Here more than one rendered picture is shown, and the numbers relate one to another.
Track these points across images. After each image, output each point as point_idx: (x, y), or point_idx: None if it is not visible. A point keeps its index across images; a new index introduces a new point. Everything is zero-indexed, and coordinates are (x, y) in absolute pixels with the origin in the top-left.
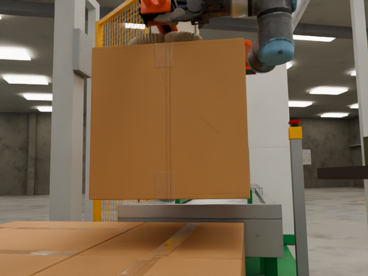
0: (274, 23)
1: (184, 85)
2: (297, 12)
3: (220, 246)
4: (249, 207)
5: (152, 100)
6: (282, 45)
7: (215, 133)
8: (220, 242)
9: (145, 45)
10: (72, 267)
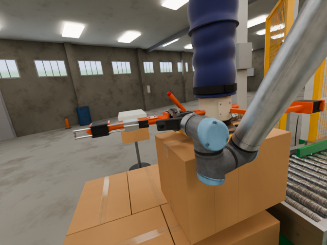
0: (196, 161)
1: (171, 170)
2: (256, 130)
3: (200, 244)
4: (294, 214)
5: (166, 168)
6: (201, 179)
7: (180, 202)
8: (209, 238)
9: (162, 142)
10: (145, 216)
